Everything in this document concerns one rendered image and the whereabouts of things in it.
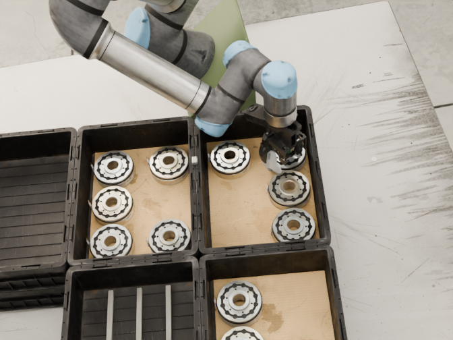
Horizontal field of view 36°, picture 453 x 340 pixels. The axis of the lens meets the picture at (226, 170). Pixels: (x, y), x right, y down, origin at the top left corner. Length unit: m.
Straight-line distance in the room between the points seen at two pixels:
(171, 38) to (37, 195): 0.55
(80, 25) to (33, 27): 2.02
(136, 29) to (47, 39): 1.60
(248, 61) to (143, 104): 0.66
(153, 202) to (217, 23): 0.56
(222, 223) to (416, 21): 1.88
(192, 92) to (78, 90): 0.73
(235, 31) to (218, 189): 0.45
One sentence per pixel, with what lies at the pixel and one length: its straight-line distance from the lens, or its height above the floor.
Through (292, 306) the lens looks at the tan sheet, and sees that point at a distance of 1.64.
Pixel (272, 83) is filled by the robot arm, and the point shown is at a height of 1.20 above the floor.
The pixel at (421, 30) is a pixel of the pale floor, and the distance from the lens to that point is 3.34.
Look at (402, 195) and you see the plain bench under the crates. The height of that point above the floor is 0.70.
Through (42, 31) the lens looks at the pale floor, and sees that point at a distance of 3.53.
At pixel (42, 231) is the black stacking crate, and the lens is 1.83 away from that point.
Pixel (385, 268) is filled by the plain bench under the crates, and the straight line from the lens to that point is 1.84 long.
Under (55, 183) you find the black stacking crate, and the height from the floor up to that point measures 0.83.
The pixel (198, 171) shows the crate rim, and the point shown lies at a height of 0.93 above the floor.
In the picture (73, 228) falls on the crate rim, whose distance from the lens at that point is 1.71.
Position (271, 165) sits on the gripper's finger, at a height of 0.88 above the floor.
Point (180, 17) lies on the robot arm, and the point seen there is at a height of 1.03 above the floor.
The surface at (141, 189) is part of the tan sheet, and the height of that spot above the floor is 0.83.
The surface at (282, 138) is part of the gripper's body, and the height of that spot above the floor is 0.99.
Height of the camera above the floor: 2.34
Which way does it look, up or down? 56 degrees down
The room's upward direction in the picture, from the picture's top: 8 degrees counter-clockwise
